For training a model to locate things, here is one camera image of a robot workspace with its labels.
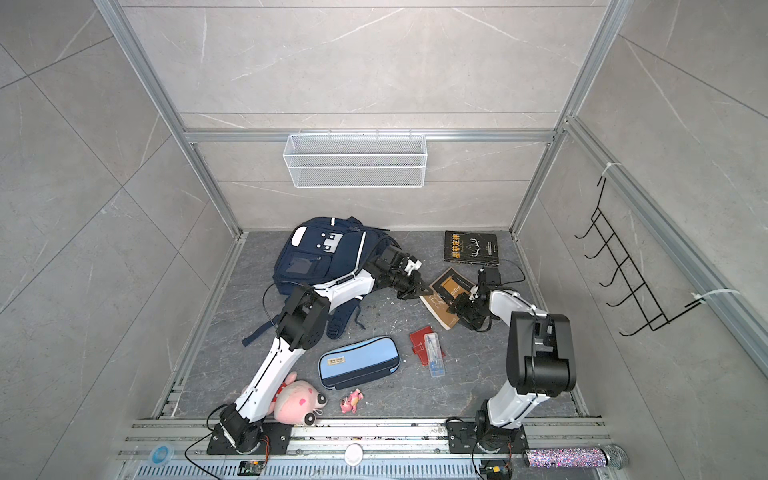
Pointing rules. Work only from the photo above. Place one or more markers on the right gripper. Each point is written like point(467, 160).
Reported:
point(460, 305)

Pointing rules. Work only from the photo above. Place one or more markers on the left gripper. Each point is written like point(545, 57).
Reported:
point(418, 287)

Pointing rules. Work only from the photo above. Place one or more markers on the brown black book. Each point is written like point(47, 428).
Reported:
point(446, 289)

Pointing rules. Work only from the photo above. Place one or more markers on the navy blue student backpack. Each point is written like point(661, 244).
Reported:
point(326, 249)

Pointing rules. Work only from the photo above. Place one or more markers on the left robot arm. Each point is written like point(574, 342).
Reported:
point(300, 326)

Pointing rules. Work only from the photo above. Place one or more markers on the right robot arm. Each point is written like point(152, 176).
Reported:
point(540, 358)

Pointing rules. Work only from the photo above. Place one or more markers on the red card box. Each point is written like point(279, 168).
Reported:
point(419, 347)

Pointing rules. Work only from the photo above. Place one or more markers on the black book gold title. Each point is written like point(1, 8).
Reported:
point(475, 248)

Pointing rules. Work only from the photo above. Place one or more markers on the blue pencil case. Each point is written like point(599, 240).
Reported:
point(358, 363)

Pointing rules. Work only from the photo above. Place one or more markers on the small pink toy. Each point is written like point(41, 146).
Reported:
point(350, 402)

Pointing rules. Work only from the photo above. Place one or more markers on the pink pig plush toy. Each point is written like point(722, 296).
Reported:
point(297, 402)

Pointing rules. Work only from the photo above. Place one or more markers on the white round cap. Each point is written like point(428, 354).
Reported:
point(354, 455)

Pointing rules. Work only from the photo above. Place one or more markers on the glitter purple tube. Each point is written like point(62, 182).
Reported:
point(607, 456)

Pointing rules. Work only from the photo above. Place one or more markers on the blue tape roll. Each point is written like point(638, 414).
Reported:
point(161, 455)

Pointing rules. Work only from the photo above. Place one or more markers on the white wire mesh basket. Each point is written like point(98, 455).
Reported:
point(357, 160)

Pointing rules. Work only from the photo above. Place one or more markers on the black wire hook rack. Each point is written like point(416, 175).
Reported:
point(628, 272)

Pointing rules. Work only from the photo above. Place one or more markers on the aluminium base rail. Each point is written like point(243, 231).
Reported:
point(368, 448)

